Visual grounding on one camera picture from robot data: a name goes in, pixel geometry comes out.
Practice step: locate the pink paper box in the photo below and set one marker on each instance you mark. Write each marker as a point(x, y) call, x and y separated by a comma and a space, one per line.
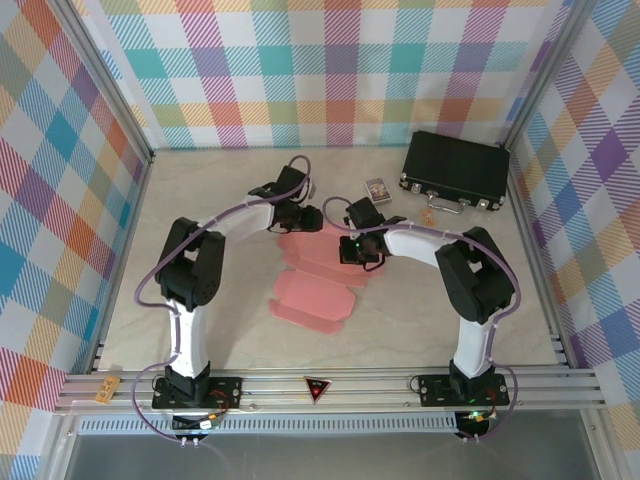
point(312, 295)

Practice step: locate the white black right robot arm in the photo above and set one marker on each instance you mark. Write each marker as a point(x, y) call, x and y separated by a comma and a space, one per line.
point(472, 345)

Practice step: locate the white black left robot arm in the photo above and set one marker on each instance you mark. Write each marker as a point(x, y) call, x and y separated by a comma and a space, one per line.
point(192, 340)

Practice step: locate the small purple card box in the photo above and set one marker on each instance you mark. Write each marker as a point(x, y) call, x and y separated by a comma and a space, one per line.
point(378, 191)

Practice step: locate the small orange tag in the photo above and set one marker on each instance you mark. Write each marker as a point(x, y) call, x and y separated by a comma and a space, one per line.
point(428, 216)

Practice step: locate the red triangular button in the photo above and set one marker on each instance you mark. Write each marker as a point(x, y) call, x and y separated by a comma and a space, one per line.
point(317, 389)

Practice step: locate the grey metal sheet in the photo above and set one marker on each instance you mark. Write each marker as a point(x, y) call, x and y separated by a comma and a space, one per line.
point(325, 457)

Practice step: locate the small wooden block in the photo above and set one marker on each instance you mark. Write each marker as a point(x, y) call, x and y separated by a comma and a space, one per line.
point(106, 390)

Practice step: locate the aluminium mounting rail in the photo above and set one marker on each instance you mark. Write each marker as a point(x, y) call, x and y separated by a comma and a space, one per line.
point(375, 387)

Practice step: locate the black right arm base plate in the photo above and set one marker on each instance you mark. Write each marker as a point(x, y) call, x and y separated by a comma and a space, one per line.
point(430, 390)

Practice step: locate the aluminium side rail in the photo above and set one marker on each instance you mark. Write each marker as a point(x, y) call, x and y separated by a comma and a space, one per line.
point(526, 210)
point(133, 210)

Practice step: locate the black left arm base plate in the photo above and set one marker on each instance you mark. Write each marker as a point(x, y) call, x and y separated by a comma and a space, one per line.
point(230, 392)

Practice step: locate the aluminium frame post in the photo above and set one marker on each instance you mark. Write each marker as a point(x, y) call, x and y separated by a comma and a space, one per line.
point(104, 75)
point(537, 75)

